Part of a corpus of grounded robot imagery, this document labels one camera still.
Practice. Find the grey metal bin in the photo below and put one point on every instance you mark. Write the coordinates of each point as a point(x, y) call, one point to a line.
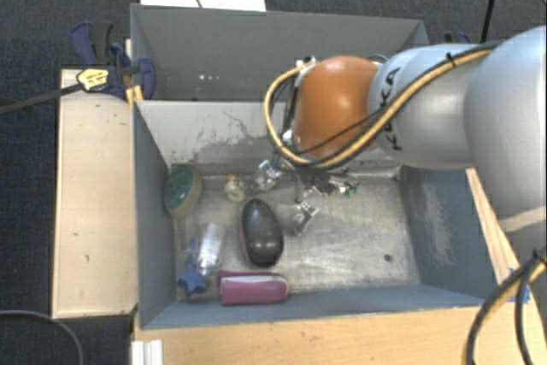
point(342, 226)

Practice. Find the small white toy figure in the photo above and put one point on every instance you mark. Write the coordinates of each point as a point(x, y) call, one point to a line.
point(235, 188)

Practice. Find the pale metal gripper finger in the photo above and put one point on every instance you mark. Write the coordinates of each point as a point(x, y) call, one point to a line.
point(267, 175)
point(304, 218)

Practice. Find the clear plastic bottle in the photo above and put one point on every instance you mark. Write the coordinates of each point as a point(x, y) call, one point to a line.
point(210, 245)

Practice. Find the purple case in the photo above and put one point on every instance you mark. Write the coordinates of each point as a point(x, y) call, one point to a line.
point(252, 288)

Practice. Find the blue star-shaped toy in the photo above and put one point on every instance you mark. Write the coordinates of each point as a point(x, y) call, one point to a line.
point(191, 282)

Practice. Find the pale wood board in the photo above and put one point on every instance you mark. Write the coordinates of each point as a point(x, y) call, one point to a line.
point(96, 205)

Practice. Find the black oval brush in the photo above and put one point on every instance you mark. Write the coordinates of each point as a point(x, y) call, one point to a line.
point(261, 233)

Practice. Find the green and tan round sponge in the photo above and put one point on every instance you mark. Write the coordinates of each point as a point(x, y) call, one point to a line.
point(181, 190)

